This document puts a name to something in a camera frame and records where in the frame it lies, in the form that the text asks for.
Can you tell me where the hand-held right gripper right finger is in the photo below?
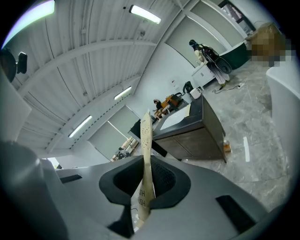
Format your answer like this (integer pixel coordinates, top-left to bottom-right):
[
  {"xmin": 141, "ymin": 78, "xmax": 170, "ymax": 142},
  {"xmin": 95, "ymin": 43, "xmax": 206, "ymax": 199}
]
[{"xmin": 140, "ymin": 156, "xmax": 272, "ymax": 240}]

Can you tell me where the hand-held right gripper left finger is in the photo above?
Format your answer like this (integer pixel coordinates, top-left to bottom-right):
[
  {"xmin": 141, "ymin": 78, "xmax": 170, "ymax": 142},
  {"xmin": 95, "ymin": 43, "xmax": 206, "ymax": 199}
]
[{"xmin": 56, "ymin": 155, "xmax": 144, "ymax": 240}]

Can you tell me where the beige paper toothbrush packet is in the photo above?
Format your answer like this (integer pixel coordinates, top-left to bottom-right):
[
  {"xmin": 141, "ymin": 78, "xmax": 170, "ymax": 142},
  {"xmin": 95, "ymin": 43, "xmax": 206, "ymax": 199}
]
[{"xmin": 133, "ymin": 108, "xmax": 157, "ymax": 233}]

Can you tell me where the cluttered shelf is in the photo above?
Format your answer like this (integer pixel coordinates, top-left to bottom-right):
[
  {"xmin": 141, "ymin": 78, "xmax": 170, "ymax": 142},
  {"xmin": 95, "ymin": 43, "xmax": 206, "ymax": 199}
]
[{"xmin": 110, "ymin": 137, "xmax": 142, "ymax": 162}]

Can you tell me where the long ceiling light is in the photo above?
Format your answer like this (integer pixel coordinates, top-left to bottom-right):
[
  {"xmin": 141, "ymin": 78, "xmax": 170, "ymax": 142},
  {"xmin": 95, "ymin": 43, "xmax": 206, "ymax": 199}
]
[
  {"xmin": 129, "ymin": 4, "xmax": 162, "ymax": 24},
  {"xmin": 1, "ymin": 0, "xmax": 56, "ymax": 49},
  {"xmin": 113, "ymin": 86, "xmax": 133, "ymax": 101},
  {"xmin": 67, "ymin": 115, "xmax": 93, "ymax": 138}
]

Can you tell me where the dark vanity cabinet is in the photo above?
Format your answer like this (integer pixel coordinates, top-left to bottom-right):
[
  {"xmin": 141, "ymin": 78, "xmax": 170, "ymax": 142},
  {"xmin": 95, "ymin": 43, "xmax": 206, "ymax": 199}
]
[{"xmin": 152, "ymin": 93, "xmax": 227, "ymax": 163}]

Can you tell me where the black panel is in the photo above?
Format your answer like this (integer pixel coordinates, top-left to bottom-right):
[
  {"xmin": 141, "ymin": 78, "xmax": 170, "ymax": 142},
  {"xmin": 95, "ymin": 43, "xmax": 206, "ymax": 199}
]
[{"xmin": 127, "ymin": 119, "xmax": 168, "ymax": 158}]

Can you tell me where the person's light grey clothing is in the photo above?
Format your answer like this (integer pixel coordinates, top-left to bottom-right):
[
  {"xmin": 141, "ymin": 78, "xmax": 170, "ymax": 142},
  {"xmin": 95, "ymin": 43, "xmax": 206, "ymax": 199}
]
[{"xmin": 0, "ymin": 67, "xmax": 44, "ymax": 240}]

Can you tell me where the clear bottle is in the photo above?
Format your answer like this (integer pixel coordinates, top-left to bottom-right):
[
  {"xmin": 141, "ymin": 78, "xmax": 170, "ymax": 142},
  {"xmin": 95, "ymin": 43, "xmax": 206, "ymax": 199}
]
[{"xmin": 222, "ymin": 139, "xmax": 233, "ymax": 153}]

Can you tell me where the orange sofa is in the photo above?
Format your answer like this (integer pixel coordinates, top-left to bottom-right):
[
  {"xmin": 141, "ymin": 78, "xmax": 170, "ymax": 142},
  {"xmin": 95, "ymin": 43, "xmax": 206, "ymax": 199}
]
[{"xmin": 161, "ymin": 94, "xmax": 181, "ymax": 111}]

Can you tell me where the black chair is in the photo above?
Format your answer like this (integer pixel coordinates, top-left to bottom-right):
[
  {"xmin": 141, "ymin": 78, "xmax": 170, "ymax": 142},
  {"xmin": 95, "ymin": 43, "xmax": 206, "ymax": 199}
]
[{"xmin": 172, "ymin": 92, "xmax": 186, "ymax": 111}]

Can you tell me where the white cup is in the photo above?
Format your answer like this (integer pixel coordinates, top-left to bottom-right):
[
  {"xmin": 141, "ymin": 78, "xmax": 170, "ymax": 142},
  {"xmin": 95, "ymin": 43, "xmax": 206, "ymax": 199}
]
[{"xmin": 189, "ymin": 88, "xmax": 203, "ymax": 100}]

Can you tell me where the white cabinet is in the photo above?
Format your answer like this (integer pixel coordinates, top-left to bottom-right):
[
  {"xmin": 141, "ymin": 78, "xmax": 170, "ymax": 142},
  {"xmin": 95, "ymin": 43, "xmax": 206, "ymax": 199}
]
[{"xmin": 191, "ymin": 64, "xmax": 217, "ymax": 90}]

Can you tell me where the yellow and black cable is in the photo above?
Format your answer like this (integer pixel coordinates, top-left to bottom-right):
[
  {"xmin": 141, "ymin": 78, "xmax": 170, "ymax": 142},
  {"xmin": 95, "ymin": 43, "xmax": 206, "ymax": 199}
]
[{"xmin": 212, "ymin": 81, "xmax": 247, "ymax": 94}]

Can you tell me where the black head-worn camera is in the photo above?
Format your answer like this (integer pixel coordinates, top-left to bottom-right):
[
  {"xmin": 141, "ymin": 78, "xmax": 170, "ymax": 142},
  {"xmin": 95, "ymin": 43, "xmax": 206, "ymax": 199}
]
[{"xmin": 16, "ymin": 52, "xmax": 28, "ymax": 75}]

